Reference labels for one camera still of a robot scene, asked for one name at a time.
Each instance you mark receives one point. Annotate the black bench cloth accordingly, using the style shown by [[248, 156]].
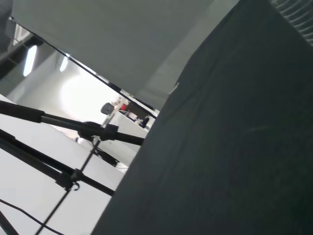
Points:
[[220, 147]]

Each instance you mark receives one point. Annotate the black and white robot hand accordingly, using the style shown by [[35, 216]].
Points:
[[300, 17]]

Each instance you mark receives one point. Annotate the black office chair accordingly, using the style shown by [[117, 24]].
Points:
[[107, 109]]

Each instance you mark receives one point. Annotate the black tripod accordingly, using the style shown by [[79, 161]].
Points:
[[93, 127]]

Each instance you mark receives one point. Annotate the ceiling light strip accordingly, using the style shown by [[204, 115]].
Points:
[[64, 63], [29, 60]]

